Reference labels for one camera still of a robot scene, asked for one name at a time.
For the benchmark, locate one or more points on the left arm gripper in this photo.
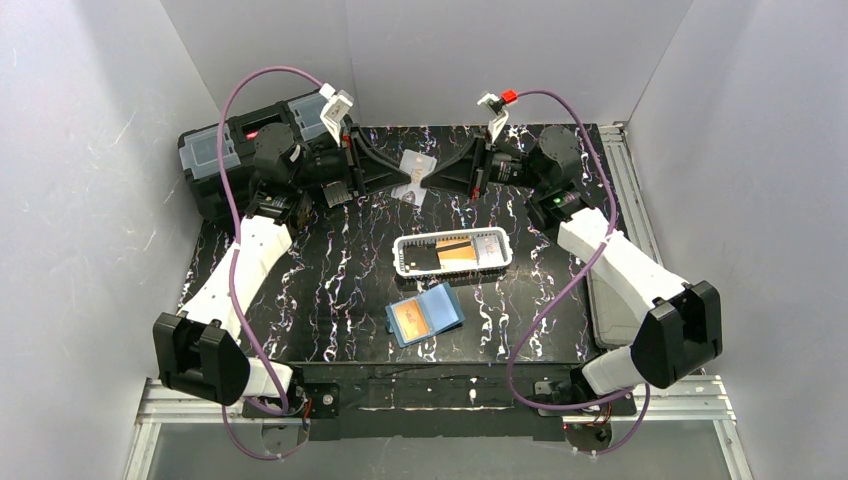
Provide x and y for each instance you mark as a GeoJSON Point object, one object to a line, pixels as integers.
{"type": "Point", "coordinates": [355, 162]}

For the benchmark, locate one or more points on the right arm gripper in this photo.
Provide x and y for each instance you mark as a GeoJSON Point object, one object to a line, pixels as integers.
{"type": "Point", "coordinates": [479, 168]}

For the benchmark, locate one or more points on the white credit card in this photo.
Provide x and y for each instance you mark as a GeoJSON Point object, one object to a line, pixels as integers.
{"type": "Point", "coordinates": [417, 166]}
{"type": "Point", "coordinates": [489, 250]}

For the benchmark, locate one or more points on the white plastic basket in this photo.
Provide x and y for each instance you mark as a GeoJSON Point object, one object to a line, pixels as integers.
{"type": "Point", "coordinates": [473, 233]}

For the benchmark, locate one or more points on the orange credit card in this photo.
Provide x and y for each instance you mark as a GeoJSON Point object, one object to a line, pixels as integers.
{"type": "Point", "coordinates": [410, 320]}

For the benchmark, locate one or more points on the blue leather card holder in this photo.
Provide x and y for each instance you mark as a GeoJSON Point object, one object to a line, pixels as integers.
{"type": "Point", "coordinates": [441, 309]}

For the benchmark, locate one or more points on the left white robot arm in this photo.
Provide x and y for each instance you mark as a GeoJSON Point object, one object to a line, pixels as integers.
{"type": "Point", "coordinates": [207, 349]}

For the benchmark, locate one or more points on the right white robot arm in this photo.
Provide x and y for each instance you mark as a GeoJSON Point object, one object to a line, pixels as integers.
{"type": "Point", "coordinates": [572, 202]}

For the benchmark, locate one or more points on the black red toolbox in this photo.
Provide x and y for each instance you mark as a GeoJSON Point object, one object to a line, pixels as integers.
{"type": "Point", "coordinates": [198, 157]}

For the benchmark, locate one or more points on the grey flat case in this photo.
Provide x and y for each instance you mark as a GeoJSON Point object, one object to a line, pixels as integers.
{"type": "Point", "coordinates": [614, 324]}

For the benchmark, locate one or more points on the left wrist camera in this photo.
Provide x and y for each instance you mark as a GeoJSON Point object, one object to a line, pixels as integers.
{"type": "Point", "coordinates": [337, 106]}

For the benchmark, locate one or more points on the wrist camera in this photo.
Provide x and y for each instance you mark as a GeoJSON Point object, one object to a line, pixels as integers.
{"type": "Point", "coordinates": [337, 106]}
{"type": "Point", "coordinates": [497, 107]}

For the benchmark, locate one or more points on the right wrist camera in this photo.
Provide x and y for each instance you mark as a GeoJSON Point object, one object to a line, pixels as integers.
{"type": "Point", "coordinates": [497, 107]}

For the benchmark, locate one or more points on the aluminium frame rail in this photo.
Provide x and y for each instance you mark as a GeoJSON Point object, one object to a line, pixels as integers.
{"type": "Point", "coordinates": [507, 299]}

